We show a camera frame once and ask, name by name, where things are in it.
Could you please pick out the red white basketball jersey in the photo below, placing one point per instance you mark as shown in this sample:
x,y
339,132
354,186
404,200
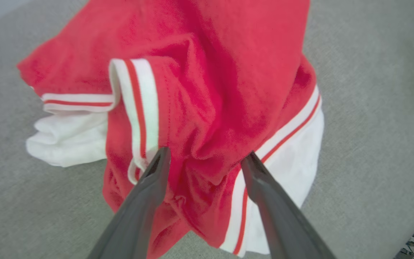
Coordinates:
x,y
210,72

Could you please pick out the grey fabric sofa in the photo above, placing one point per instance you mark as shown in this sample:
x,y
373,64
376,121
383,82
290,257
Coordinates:
x,y
372,108

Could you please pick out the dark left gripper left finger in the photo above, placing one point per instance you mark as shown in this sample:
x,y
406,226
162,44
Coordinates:
x,y
135,223

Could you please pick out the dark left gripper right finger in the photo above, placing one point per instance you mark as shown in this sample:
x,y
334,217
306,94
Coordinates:
x,y
286,230

